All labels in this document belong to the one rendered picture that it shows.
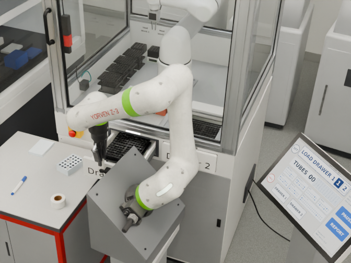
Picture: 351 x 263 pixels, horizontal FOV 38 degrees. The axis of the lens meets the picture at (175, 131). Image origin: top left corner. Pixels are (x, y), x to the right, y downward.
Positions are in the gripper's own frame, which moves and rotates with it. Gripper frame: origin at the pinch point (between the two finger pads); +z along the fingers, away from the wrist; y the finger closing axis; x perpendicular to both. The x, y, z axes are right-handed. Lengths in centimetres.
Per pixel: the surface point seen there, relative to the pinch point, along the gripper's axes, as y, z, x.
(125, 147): -20.3, 3.7, 3.1
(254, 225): -81, 95, 68
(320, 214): 8, -11, 102
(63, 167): -5.1, 13.8, -25.0
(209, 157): -28, 2, 46
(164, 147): -27.8, 3.3, 22.0
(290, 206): 2, -6, 90
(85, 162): -1.9, 2.8, -9.5
